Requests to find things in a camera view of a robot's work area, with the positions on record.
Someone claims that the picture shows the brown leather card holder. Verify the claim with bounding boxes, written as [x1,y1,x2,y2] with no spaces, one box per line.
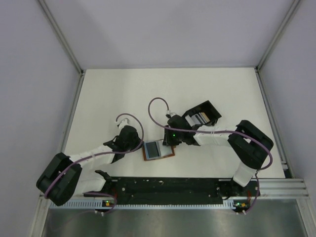
[142,139,175,161]

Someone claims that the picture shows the credit cards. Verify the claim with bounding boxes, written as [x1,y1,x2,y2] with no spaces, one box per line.
[185,113,210,126]

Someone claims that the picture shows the black card rack box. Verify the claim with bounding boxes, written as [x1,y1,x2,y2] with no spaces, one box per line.
[182,100,222,126]

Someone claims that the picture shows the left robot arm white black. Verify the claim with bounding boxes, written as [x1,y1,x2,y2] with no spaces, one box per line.
[36,125,144,206]

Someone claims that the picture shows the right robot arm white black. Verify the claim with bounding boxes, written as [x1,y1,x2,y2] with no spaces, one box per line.
[164,115,274,196]

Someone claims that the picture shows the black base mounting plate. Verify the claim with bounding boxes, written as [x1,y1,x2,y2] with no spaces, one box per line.
[84,177,260,205]

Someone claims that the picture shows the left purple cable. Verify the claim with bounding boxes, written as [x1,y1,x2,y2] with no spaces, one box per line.
[44,113,146,215]

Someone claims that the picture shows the purple cable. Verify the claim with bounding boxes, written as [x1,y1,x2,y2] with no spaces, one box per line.
[44,113,146,215]
[147,97,274,215]

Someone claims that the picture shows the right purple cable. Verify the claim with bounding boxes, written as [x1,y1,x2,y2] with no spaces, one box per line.
[147,97,274,215]

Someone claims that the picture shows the grey slotted cable duct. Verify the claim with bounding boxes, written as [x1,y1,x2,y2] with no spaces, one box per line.
[60,199,246,210]

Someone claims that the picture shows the aluminium front rail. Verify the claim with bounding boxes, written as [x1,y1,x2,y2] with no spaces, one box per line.
[246,179,309,198]

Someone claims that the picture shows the left aluminium frame post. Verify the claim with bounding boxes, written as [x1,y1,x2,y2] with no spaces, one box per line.
[37,0,86,75]

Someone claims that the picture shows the aluminium frame post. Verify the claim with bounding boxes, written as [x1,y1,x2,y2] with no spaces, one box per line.
[255,0,303,72]
[37,0,86,75]

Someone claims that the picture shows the right aluminium frame post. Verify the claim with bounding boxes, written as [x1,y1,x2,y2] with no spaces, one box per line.
[255,0,303,72]

